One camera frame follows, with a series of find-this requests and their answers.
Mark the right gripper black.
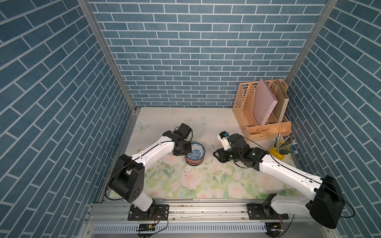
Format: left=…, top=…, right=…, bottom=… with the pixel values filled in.
left=211, top=147, right=242, bottom=162

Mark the blue floral bowl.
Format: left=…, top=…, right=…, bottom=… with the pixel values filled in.
left=187, top=142, right=205, bottom=159

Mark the red pattern bowl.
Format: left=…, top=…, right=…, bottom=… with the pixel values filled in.
left=185, top=155, right=204, bottom=166

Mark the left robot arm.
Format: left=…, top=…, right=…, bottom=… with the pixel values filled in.
left=107, top=124, right=193, bottom=212

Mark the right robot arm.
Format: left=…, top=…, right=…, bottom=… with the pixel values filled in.
left=213, top=131, right=345, bottom=229

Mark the yellow pencil cup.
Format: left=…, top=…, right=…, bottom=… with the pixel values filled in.
left=269, top=144, right=288, bottom=161

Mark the peach file organizer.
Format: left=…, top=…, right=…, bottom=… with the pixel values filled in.
left=233, top=78, right=292, bottom=140

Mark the floral table mat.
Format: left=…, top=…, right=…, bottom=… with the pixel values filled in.
left=126, top=107, right=300, bottom=200

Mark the pink folder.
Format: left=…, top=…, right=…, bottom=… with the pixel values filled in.
left=252, top=79, right=277, bottom=126

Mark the beige folder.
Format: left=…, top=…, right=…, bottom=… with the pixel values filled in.
left=272, top=79, right=289, bottom=123

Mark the right controller box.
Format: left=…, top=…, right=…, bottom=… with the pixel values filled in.
left=265, top=222, right=283, bottom=238

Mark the green circuit board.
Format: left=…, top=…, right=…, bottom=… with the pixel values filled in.
left=137, top=224, right=156, bottom=233

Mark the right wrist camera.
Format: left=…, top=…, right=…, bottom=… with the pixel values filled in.
left=217, top=131, right=231, bottom=151

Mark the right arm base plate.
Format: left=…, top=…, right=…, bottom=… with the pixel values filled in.
left=247, top=203, right=289, bottom=220

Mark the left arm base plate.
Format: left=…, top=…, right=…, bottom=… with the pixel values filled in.
left=128, top=203, right=169, bottom=221

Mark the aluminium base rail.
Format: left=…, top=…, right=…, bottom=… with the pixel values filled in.
left=78, top=199, right=339, bottom=238

